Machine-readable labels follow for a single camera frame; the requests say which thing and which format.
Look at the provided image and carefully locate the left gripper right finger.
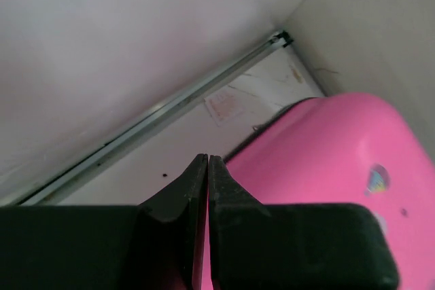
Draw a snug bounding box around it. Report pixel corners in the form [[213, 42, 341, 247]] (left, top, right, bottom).
[[208, 156, 400, 289]]

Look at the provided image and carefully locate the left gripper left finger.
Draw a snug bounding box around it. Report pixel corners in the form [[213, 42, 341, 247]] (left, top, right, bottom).
[[1, 154, 208, 289]]

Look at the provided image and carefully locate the pink hard-shell suitcase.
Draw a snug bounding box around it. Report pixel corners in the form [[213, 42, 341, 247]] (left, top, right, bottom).
[[224, 92, 435, 290]]

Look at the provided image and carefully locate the aluminium rail left side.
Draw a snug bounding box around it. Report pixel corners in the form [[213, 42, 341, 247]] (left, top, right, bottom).
[[1, 30, 294, 205]]

